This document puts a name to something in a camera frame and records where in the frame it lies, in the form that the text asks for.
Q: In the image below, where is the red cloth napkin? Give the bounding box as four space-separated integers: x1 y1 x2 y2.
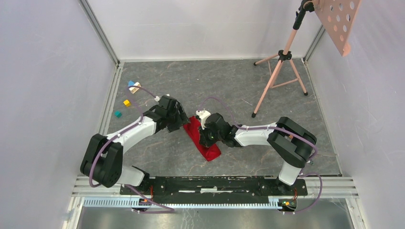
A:
183 116 221 162

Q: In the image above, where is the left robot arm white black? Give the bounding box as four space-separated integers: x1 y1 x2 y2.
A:
80 95 190 195

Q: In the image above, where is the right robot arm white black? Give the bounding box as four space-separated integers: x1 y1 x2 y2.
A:
196 110 318 195

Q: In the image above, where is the blue white toy block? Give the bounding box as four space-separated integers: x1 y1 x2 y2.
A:
128 81 141 94

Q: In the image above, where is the yellow toy cube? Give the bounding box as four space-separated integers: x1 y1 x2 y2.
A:
123 100 131 107

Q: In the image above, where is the teal toy cube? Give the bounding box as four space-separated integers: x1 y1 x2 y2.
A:
114 111 122 118

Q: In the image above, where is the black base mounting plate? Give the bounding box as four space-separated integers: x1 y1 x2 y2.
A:
136 176 308 204

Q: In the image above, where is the pink tripod stand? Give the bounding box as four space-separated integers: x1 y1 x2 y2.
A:
251 0 316 118

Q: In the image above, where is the pink perforated board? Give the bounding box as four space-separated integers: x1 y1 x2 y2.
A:
314 0 362 57

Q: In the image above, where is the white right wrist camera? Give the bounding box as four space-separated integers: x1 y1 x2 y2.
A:
196 110 211 129

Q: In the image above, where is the white slotted cable duct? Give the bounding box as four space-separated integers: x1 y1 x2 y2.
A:
83 197 282 210

